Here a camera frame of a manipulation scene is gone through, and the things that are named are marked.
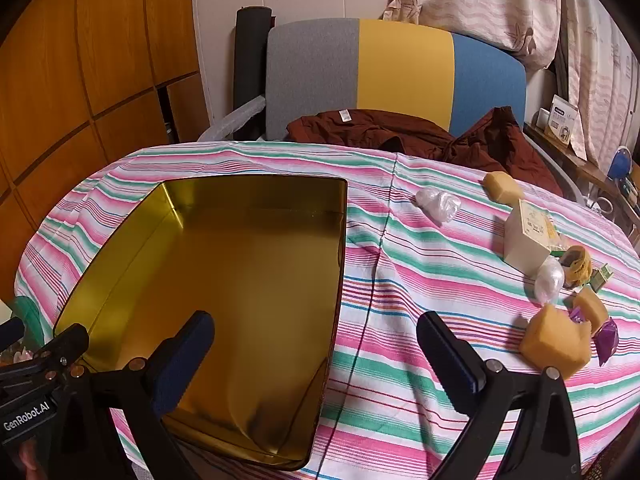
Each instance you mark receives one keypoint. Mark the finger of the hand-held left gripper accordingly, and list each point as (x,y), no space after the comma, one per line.
(11,332)
(62,347)

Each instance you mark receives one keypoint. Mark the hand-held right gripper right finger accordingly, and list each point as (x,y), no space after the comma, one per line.
(465,370)

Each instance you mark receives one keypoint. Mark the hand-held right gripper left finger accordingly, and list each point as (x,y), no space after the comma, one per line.
(185,360)

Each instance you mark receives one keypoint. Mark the large yellow sponge block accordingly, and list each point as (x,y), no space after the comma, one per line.
(552,342)

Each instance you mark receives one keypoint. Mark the gold metal tin box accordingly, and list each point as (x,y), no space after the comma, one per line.
(225,270)

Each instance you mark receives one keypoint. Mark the white ball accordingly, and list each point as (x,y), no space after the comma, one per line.
(549,280)

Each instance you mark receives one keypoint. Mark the purple snack packet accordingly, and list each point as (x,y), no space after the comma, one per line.
(576,316)
(607,342)

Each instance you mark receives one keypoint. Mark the cream cardboard box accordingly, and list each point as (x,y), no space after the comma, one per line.
(525,240)

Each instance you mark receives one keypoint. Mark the yellow green packet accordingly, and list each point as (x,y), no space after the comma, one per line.
(552,232)

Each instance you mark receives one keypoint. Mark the small green carton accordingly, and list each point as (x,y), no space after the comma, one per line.
(602,277)

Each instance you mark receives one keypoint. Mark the white plastic bag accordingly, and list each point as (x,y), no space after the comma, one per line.
(440,205)

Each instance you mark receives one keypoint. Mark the striped pink green tablecloth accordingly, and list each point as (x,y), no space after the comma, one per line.
(400,285)

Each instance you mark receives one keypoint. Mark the white curved tube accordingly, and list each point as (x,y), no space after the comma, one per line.
(605,207)

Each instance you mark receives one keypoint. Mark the wooden side shelf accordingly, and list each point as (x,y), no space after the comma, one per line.
(585,167)

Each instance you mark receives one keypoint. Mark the small blue fan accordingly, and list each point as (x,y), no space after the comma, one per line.
(622,161)

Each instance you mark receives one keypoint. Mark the dark red garment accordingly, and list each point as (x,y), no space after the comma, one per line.
(360,130)

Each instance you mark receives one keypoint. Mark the small white jar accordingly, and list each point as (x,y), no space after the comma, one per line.
(543,119)

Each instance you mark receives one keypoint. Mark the white blue printed box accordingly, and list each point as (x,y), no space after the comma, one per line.
(562,120)

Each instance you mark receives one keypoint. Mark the wooden wardrobe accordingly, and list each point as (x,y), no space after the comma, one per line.
(75,60)

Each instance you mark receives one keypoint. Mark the grey yellow blue chair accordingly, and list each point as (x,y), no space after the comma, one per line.
(400,70)

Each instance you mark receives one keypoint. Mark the black rolled mat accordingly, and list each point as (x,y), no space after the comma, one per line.
(250,60)

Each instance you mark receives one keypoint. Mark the hanging pink patterned curtain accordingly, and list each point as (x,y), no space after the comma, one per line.
(600,60)

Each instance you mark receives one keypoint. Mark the bunched pink patterned curtain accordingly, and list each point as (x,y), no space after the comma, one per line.
(475,5)

